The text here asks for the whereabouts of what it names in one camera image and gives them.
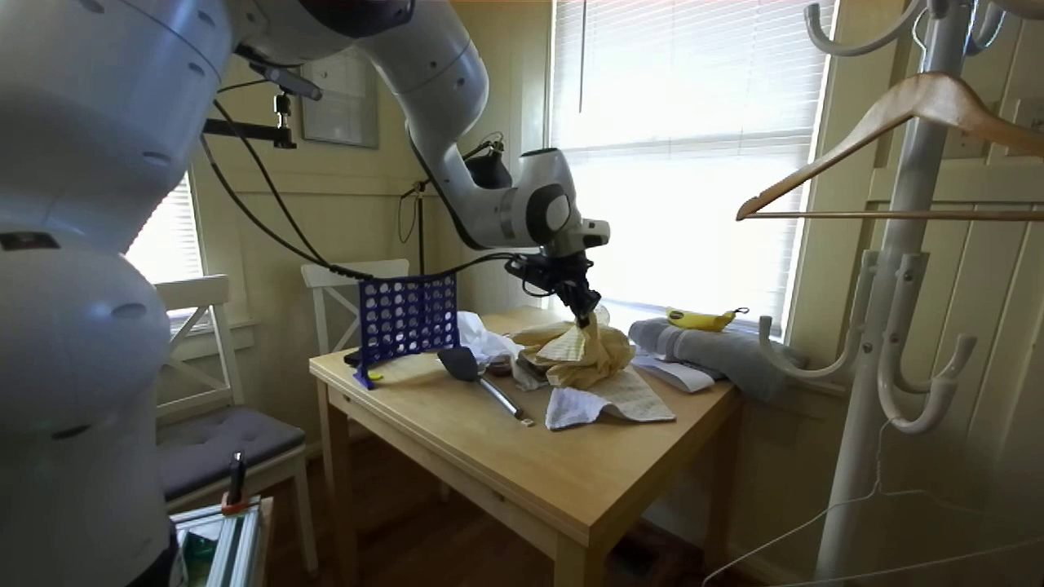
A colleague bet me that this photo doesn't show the blue connect four grid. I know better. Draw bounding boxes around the blue connect four grid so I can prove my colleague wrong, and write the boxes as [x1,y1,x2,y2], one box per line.
[352,270,462,382]

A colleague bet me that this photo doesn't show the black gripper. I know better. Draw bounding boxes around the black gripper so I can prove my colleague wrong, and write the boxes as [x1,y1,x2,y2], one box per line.
[506,245,608,331]

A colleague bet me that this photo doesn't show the cream oblong object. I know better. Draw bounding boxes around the cream oblong object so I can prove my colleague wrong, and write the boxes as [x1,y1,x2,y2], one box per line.
[362,351,452,393]

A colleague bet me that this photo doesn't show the white folded cloth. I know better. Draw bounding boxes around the white folded cloth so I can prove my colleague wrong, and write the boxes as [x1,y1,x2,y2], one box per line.
[628,351,720,398]

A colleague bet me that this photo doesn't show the white chair grey cushion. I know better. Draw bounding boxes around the white chair grey cushion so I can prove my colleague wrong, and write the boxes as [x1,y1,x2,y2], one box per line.
[151,270,323,579]

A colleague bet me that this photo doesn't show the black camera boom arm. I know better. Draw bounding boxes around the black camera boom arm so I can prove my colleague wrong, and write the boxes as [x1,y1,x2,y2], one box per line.
[203,54,326,155]

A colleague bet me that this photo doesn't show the wooden table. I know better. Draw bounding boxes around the wooden table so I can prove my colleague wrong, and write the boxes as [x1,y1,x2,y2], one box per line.
[307,311,745,587]

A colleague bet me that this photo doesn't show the black floor lamp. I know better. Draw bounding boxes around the black floor lamp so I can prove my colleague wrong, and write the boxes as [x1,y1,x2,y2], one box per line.
[394,176,435,279]

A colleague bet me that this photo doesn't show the black cable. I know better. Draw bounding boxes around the black cable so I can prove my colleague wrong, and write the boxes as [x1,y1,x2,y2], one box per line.
[200,103,514,285]

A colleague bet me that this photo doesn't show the white crumpled cloth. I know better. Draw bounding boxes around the white crumpled cloth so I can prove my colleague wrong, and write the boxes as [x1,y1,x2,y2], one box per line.
[452,311,524,376]

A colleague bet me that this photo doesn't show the white coat stand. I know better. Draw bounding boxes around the white coat stand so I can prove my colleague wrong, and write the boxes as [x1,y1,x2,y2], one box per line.
[755,0,1044,587]

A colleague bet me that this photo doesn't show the white wooden chair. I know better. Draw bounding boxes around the white wooden chair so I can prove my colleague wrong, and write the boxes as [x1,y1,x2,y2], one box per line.
[296,259,414,359]

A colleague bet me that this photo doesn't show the yellow striped towel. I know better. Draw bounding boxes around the yellow striped towel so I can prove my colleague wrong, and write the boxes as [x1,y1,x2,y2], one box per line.
[513,308,639,393]

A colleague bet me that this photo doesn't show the white terry towel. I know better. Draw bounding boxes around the white terry towel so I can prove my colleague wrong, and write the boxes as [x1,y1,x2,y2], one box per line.
[541,370,681,435]

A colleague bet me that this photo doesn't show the white window blinds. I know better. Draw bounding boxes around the white window blinds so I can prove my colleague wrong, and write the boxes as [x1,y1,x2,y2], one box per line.
[549,0,840,334]
[121,172,209,288]

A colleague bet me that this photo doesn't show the white wire hanger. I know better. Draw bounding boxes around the white wire hanger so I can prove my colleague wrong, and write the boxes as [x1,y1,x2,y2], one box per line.
[697,420,1044,587]

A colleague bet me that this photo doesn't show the wooden clothes hanger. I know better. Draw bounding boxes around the wooden clothes hanger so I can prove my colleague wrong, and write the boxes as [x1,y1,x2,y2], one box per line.
[733,73,1044,224]

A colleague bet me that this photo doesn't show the yellow banana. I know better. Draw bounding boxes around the yellow banana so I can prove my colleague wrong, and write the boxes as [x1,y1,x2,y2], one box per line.
[662,308,750,336]

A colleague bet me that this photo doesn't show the white open box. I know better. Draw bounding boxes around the white open box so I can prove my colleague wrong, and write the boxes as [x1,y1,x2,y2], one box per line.
[165,494,276,587]

